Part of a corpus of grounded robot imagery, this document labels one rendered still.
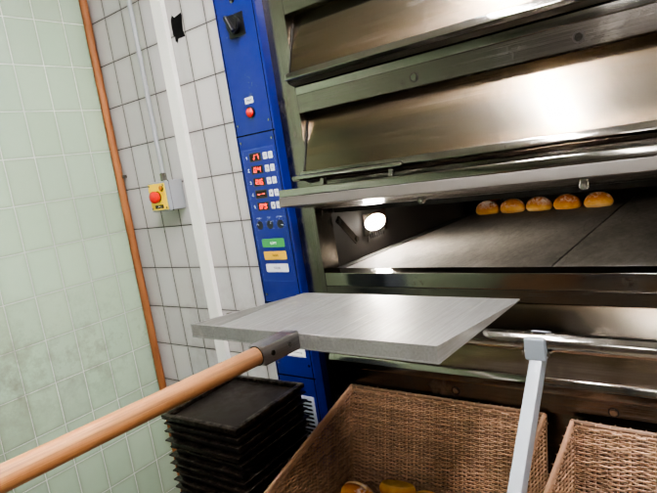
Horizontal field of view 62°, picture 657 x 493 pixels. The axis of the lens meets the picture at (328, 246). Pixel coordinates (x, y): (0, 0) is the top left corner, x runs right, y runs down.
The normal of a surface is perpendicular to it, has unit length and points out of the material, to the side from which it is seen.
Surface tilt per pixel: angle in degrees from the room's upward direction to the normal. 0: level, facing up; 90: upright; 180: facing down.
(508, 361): 70
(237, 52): 90
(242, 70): 90
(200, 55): 90
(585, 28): 90
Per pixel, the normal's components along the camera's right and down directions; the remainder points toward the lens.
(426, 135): -0.61, -0.14
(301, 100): -0.59, 0.21
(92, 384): 0.79, -0.03
